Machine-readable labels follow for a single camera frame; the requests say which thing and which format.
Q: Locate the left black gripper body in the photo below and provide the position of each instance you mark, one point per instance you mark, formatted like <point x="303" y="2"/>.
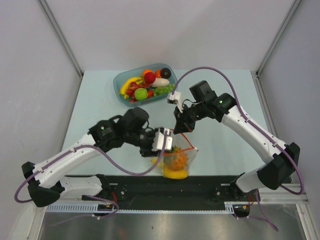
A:
<point x="145" y="141"/>

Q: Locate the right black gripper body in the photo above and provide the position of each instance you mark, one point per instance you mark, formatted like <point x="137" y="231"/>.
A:
<point x="189" y="115"/>

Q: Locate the green toy leafy vegetable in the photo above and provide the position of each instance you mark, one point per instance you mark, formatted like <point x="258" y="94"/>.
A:
<point x="177" y="159"/>

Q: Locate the clear zip top bag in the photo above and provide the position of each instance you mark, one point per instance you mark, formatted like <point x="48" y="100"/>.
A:
<point x="183" y="142"/>

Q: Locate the orange yellow toy mango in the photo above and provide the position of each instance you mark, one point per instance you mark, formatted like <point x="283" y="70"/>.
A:
<point x="175" y="174"/>

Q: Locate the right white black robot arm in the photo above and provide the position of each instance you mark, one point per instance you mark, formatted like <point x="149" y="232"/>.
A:
<point x="279" y="157"/>

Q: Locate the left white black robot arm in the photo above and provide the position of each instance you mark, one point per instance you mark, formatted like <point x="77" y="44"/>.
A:
<point x="47" y="181"/>

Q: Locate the green toy grapes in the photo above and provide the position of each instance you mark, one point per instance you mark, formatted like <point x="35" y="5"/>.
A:
<point x="163" y="90"/>

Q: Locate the green toy apple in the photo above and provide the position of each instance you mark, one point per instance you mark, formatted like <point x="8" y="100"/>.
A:
<point x="141" y="94"/>

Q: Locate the white toy mushroom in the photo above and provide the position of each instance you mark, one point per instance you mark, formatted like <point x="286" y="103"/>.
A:
<point x="160" y="82"/>

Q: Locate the dark purple toy fruit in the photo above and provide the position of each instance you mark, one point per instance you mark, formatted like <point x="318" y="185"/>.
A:
<point x="165" y="73"/>

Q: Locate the small orange toy fruit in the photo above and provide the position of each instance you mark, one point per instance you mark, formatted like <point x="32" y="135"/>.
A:
<point x="157" y="73"/>

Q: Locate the red toy apple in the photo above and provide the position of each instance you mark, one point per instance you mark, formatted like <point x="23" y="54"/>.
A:
<point x="149" y="77"/>

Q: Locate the yellow toy bananas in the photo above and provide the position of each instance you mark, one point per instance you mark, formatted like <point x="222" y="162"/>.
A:
<point x="127" y="84"/>

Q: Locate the toy orange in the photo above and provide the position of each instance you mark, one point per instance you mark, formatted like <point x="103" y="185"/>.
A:
<point x="146" y="71"/>

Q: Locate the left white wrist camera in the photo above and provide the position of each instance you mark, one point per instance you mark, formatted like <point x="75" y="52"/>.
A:
<point x="163" y="139"/>

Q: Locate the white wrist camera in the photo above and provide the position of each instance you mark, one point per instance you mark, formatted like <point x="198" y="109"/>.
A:
<point x="175" y="98"/>
<point x="163" y="139"/>

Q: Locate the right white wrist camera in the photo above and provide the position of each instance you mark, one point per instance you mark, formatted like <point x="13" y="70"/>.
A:
<point x="175" y="98"/>

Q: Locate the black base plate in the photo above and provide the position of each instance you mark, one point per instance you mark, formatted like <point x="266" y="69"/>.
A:
<point x="157" y="193"/>

